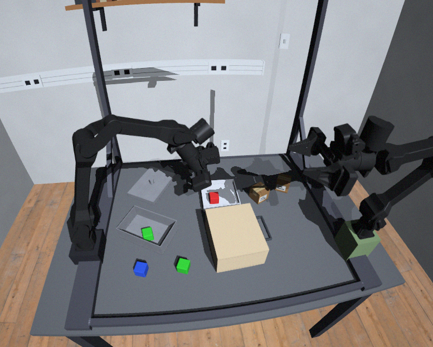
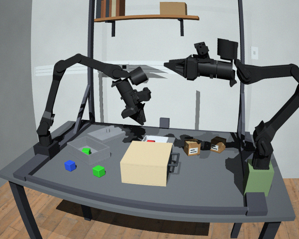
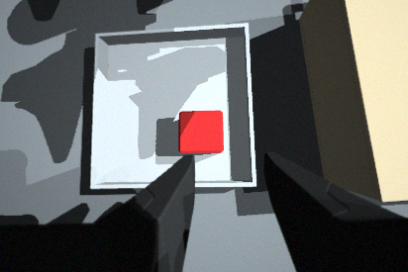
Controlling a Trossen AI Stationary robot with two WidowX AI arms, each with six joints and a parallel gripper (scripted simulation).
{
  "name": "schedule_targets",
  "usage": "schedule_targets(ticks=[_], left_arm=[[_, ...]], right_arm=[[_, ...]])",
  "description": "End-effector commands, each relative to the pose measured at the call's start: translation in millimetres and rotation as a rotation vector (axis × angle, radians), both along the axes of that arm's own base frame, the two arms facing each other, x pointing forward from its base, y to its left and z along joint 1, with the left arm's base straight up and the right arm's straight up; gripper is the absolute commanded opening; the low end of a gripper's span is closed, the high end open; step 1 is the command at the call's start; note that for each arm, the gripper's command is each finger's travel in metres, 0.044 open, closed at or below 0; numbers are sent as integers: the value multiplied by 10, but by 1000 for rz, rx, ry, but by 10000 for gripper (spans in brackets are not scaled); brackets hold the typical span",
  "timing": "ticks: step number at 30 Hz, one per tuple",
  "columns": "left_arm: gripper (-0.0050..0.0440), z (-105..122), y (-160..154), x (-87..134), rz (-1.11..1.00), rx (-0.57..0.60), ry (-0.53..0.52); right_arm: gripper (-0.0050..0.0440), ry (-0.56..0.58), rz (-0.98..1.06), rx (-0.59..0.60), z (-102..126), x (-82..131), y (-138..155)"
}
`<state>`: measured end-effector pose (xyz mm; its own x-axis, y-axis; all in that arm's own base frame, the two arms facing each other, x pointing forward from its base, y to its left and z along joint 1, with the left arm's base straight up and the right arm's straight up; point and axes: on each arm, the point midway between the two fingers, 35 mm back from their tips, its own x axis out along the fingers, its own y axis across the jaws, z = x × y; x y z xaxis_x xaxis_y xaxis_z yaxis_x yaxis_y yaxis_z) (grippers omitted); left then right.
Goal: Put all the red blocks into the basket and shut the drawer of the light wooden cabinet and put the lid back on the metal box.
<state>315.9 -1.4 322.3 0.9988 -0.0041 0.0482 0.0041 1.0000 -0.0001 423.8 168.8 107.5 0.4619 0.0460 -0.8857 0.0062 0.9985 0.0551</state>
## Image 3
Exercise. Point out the red block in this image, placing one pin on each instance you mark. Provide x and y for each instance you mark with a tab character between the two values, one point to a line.
200	132

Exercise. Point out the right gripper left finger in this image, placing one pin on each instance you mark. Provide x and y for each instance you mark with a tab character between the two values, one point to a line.
161	214

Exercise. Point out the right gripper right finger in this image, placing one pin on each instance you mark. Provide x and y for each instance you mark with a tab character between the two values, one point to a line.
329	229

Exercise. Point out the white open tray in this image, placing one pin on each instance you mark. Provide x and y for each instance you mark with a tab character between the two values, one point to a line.
144	79

